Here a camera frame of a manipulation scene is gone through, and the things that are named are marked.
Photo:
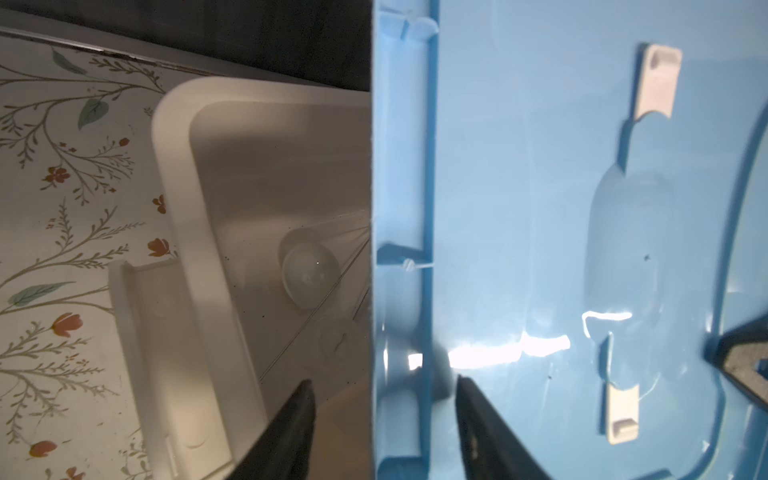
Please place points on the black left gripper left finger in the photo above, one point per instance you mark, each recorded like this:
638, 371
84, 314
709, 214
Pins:
283, 451

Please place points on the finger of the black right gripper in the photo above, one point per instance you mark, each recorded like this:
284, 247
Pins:
739, 355

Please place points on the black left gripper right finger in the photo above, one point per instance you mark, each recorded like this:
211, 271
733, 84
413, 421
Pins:
489, 448

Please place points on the white plastic storage bin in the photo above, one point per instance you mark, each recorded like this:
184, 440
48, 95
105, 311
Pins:
250, 169

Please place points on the white porcelain mortar bowl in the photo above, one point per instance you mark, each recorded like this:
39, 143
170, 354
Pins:
309, 271

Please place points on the blue plastic bin lid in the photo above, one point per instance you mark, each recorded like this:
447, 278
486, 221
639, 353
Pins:
569, 207

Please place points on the clear glass bottle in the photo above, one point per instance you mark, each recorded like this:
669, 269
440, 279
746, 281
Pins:
339, 340

